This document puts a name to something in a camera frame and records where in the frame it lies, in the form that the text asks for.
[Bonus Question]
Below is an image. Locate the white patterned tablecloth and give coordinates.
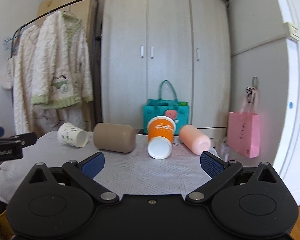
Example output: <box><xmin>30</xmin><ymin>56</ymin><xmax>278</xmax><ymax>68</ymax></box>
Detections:
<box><xmin>0</xmin><ymin>132</ymin><xmax>211</xmax><ymax>202</ymax></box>

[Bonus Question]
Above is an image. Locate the orange coco paper cup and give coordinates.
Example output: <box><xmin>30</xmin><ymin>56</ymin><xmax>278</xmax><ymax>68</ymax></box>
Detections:
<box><xmin>147</xmin><ymin>116</ymin><xmax>175</xmax><ymax>160</ymax></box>

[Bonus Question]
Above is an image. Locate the teal felt handbag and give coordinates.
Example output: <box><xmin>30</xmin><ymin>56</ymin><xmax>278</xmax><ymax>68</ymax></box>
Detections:
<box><xmin>142</xmin><ymin>80</ymin><xmax>190</xmax><ymax>135</ymax></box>

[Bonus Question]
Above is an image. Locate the brown taupe plastic cup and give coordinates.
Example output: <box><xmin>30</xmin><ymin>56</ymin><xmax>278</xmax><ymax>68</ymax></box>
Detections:
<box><xmin>93</xmin><ymin>122</ymin><xmax>136</xmax><ymax>153</ymax></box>

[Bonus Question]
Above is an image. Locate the white green-print paper cup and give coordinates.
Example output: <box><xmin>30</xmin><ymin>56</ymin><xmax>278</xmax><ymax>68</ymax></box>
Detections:
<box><xmin>57</xmin><ymin>122</ymin><xmax>88</xmax><ymax>148</ymax></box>

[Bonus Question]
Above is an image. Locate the black clothes rack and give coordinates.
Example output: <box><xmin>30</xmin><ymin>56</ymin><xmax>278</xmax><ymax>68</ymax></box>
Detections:
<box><xmin>9</xmin><ymin>0</ymin><xmax>102</xmax><ymax>132</ymax></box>

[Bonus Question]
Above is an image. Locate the white door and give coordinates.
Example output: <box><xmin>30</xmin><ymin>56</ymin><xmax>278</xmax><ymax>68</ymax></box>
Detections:
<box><xmin>273</xmin><ymin>0</ymin><xmax>300</xmax><ymax>205</ymax></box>

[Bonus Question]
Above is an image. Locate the wall light switch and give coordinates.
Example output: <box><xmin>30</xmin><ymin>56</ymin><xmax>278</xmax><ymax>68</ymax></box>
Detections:
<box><xmin>283</xmin><ymin>22</ymin><xmax>300</xmax><ymax>42</ymax></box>

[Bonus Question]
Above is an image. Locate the pink paper gift bag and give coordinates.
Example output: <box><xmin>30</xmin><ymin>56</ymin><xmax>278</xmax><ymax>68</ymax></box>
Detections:
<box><xmin>227</xmin><ymin>87</ymin><xmax>260</xmax><ymax>158</ymax></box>

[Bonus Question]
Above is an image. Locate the white green-trim fleece jacket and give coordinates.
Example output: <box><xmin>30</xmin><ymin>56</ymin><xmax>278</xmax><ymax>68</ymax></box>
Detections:
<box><xmin>31</xmin><ymin>11</ymin><xmax>93</xmax><ymax>109</ymax></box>

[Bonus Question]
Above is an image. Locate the white cable-knit fleece robe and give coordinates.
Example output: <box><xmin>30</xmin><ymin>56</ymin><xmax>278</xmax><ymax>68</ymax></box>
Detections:
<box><xmin>3</xmin><ymin>26</ymin><xmax>87</xmax><ymax>136</ymax></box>

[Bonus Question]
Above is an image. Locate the grey three-door wardrobe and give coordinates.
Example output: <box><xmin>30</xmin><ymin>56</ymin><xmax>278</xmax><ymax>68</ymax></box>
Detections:
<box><xmin>101</xmin><ymin>0</ymin><xmax>230</xmax><ymax>145</ymax></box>

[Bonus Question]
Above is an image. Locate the cardboard box behind rack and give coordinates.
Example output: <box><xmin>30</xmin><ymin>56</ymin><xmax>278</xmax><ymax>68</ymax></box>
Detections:
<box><xmin>38</xmin><ymin>0</ymin><xmax>104</xmax><ymax>131</ymax></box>

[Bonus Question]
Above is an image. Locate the pink plastic cup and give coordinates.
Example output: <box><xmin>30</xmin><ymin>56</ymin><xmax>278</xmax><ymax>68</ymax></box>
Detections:
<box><xmin>179</xmin><ymin>125</ymin><xmax>211</xmax><ymax>155</ymax></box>

